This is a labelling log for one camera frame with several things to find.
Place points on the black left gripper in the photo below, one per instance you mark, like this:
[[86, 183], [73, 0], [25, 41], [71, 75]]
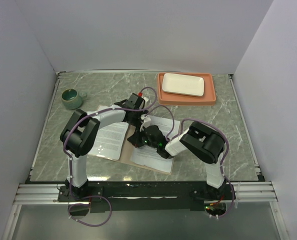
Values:
[[137, 123]]

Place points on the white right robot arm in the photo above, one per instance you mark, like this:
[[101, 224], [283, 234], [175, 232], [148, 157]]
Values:
[[205, 143]]

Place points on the green ceramic cup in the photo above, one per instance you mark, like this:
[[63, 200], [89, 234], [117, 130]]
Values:
[[72, 99]]

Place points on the white rectangular plate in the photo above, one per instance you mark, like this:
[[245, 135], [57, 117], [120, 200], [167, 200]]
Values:
[[181, 84]]

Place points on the brown paper folder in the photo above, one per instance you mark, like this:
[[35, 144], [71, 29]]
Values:
[[127, 151]]

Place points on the terracotta rectangular tray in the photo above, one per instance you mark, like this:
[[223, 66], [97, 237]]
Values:
[[207, 99]]

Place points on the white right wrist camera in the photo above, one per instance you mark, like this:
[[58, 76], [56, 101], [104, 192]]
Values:
[[145, 121]]

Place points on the printed paper sheet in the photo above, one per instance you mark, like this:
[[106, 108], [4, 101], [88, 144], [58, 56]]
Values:
[[147, 157], [109, 141]]

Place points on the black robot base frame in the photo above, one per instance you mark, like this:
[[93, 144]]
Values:
[[103, 196]]

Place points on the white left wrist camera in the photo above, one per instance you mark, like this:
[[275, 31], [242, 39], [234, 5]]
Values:
[[145, 100]]

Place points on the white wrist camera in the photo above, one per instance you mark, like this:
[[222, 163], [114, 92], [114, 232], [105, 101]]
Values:
[[145, 121], [145, 100]]

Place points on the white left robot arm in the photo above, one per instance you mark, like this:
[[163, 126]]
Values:
[[79, 135]]

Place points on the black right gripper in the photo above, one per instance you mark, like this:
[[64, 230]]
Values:
[[136, 140]]

